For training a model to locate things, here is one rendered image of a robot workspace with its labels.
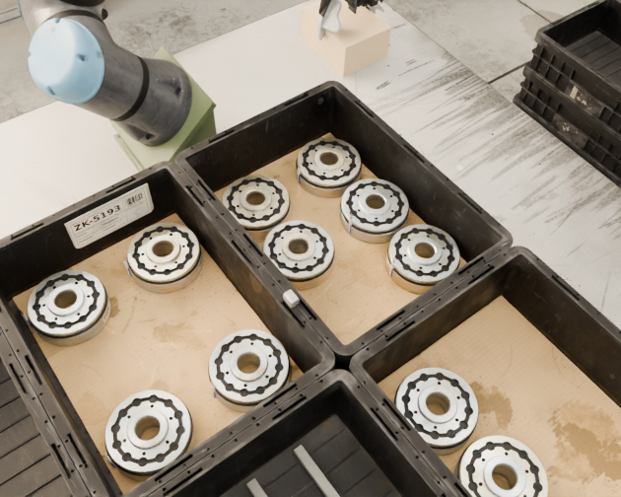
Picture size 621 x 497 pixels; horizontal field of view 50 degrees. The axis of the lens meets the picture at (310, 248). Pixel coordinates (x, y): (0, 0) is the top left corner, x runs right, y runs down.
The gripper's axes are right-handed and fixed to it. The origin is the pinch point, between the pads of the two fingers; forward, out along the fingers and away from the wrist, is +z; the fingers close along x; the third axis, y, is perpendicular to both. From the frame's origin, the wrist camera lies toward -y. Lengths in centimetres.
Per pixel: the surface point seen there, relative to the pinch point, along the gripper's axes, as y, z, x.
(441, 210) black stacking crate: 56, -13, -25
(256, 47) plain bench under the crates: -10.2, 5.3, -16.0
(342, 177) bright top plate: 41, -11, -32
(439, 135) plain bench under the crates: 32.6, 5.1, -0.6
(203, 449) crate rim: 69, -18, -72
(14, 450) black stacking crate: 52, -8, -90
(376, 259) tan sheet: 55, -8, -36
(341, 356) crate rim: 68, -18, -53
